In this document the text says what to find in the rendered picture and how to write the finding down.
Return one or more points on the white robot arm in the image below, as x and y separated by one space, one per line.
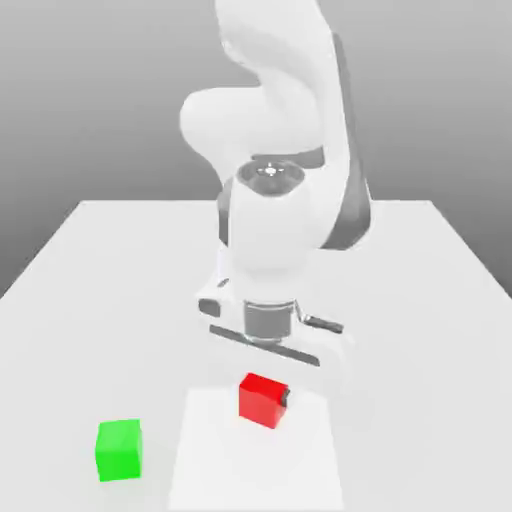
276 120

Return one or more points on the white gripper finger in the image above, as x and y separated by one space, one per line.
286 396

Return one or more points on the small red cube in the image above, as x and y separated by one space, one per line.
260 402

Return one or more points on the small green cube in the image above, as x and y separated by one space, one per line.
119 450

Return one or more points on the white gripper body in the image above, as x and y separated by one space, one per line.
304 356

